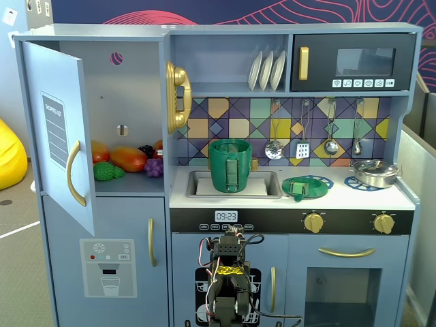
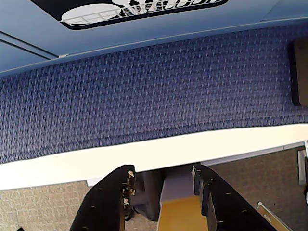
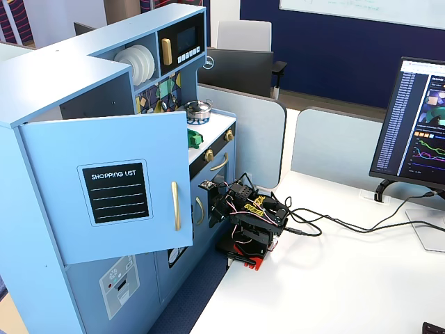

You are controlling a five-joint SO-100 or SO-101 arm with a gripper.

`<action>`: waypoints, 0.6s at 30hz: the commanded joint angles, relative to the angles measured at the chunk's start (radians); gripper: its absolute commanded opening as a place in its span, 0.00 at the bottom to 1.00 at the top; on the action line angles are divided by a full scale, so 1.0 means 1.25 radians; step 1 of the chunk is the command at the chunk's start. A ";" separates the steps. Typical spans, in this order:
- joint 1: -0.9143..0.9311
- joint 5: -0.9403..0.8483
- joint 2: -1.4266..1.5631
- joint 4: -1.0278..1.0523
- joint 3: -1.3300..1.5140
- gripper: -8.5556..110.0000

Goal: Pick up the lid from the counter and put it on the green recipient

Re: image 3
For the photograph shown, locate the black keyboard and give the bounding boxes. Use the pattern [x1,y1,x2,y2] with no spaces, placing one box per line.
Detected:
[421,321,445,334]

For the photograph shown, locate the black computer monitor lit screen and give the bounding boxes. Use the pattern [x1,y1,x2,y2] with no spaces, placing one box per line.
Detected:
[369,56,445,193]

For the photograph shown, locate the dark monitor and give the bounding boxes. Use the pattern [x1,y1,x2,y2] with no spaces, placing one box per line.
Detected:
[73,22,97,37]

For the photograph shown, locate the white office chair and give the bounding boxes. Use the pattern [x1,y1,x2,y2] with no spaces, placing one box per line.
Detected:
[216,19,289,100]

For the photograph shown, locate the silver monitor stand base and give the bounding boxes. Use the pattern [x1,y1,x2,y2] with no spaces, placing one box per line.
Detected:
[405,189,445,253]

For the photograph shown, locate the black Dell monitor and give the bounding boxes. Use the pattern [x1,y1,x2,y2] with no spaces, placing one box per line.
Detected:
[197,47,275,100]

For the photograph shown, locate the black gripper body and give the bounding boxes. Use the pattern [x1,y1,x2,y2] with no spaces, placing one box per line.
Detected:
[211,190,235,219]

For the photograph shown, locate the gold microwave handle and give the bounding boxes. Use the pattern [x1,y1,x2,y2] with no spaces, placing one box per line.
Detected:
[161,38,174,67]

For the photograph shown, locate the steel toy pot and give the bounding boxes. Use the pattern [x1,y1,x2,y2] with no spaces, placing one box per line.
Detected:
[183,98,214,121]

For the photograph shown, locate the gold cabinet door handle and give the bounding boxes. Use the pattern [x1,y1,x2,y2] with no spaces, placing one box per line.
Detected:
[170,181,182,232]

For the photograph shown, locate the white plate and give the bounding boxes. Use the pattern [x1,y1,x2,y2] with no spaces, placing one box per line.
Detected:
[133,45,149,84]
[143,44,156,79]
[113,47,142,86]

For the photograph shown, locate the black cable bundle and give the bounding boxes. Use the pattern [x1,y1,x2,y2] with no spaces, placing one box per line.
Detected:
[374,178,398,202]

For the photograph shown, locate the gold curved cupboard handle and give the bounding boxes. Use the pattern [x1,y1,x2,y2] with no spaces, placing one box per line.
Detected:
[195,196,205,226]

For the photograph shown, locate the gold oven handle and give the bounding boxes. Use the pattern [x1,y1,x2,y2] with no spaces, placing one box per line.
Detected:
[209,152,229,172]

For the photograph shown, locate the blue toy kitchen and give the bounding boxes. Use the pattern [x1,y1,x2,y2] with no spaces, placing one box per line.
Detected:
[0,2,238,334]

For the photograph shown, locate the white desk cable grommet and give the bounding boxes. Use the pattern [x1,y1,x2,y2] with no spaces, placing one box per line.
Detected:
[359,189,392,205]

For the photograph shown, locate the round green lid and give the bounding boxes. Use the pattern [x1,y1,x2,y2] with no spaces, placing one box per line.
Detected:
[187,128,204,150]

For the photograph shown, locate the grey desk divider panel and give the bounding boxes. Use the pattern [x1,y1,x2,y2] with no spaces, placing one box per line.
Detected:
[197,83,288,191]
[291,106,387,191]

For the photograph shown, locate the whiteboard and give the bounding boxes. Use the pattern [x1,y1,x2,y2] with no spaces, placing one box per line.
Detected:
[279,0,445,31]

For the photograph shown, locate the blue shopping list cabinet door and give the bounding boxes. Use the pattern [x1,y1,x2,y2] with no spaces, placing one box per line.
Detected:
[17,110,195,267]

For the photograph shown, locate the red black table clamp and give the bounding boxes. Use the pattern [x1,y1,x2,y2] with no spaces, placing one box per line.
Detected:
[215,241,267,272]

